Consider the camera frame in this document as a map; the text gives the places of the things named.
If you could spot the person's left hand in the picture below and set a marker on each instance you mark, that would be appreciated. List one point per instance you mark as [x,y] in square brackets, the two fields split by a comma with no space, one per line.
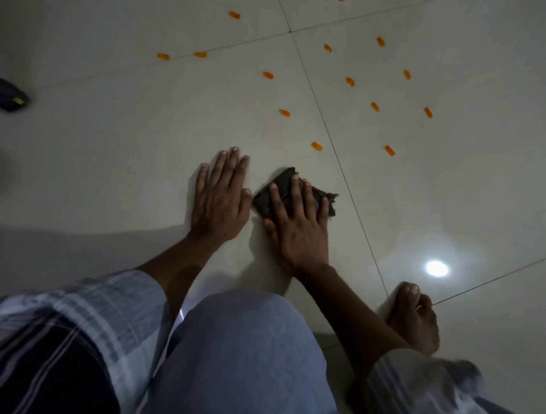
[219,204]

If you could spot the person's right hand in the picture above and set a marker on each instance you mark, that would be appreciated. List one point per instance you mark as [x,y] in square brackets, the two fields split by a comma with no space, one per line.
[300,239]

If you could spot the person's right thumb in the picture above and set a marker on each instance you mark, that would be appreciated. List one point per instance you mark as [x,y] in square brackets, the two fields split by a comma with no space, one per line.
[274,230]

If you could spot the person's right little finger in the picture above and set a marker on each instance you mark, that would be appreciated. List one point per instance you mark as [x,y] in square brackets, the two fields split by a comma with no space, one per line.
[325,211]

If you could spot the person's left little finger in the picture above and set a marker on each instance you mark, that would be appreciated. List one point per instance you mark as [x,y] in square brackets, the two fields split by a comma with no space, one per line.
[201,179]

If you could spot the person's left middle finger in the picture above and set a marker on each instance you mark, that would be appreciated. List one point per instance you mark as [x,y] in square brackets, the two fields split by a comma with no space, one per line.
[229,167]

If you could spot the person's right middle finger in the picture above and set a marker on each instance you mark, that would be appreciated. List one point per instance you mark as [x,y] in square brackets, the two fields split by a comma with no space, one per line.
[298,194]

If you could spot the person's left thumb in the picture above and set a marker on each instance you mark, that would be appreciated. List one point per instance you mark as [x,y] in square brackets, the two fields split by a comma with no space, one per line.
[245,204]

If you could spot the dark cleaning cloth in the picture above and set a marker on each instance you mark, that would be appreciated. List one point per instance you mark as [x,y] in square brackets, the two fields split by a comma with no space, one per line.
[279,181]

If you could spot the person's right forearm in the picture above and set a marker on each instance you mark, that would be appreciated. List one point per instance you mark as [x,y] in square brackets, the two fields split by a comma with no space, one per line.
[345,315]

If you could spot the person's left forearm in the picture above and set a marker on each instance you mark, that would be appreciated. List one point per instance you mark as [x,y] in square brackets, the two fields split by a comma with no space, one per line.
[183,273]

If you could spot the scattered orange floor marks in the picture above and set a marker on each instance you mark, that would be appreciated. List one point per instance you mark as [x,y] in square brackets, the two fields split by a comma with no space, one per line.
[316,146]

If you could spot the blue-grey trousers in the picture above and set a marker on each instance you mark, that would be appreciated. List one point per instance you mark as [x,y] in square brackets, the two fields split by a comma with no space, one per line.
[243,354]

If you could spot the person's right foot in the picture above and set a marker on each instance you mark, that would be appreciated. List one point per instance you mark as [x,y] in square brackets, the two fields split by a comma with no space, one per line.
[413,324]

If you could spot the plaid shirt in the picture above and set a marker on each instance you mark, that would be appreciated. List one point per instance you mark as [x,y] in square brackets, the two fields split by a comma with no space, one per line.
[85,307]

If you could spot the black object with yellow mark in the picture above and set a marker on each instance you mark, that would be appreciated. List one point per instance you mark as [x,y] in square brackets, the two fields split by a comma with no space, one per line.
[10,100]

